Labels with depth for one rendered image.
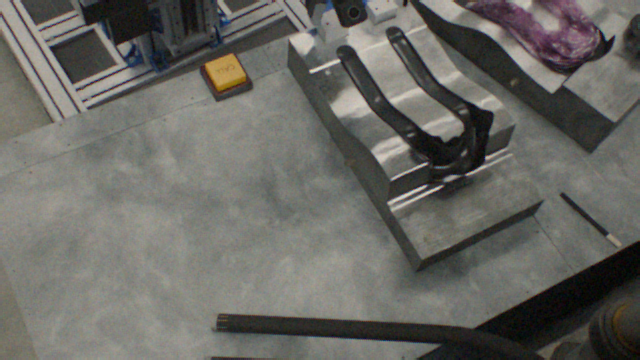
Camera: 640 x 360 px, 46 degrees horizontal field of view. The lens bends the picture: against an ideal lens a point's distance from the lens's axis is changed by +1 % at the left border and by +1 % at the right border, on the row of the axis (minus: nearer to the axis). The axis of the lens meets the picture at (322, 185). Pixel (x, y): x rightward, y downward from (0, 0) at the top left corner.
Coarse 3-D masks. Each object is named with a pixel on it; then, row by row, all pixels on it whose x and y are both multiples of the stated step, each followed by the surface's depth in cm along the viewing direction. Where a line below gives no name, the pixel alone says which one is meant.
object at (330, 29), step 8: (328, 0) 141; (328, 8) 141; (328, 16) 139; (336, 16) 139; (320, 24) 139; (328, 24) 139; (336, 24) 138; (320, 32) 142; (328, 32) 139; (336, 32) 140; (344, 32) 142; (328, 40) 142
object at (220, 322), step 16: (224, 320) 122; (240, 320) 121; (256, 320) 121; (272, 320) 120; (288, 320) 120; (304, 320) 120; (320, 320) 119; (336, 320) 119; (352, 320) 119; (304, 336) 120; (320, 336) 119; (336, 336) 118; (352, 336) 118; (368, 336) 117; (384, 336) 117; (400, 336) 116; (416, 336) 115; (432, 336) 115
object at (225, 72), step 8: (232, 56) 147; (208, 64) 145; (216, 64) 145; (224, 64) 146; (232, 64) 146; (208, 72) 146; (216, 72) 145; (224, 72) 145; (232, 72) 145; (240, 72) 145; (216, 80) 144; (224, 80) 144; (232, 80) 144; (240, 80) 145; (224, 88) 145
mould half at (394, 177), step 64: (320, 64) 141; (384, 64) 142; (448, 64) 143; (384, 128) 132; (448, 128) 130; (512, 128) 133; (384, 192) 130; (448, 192) 133; (512, 192) 134; (448, 256) 133
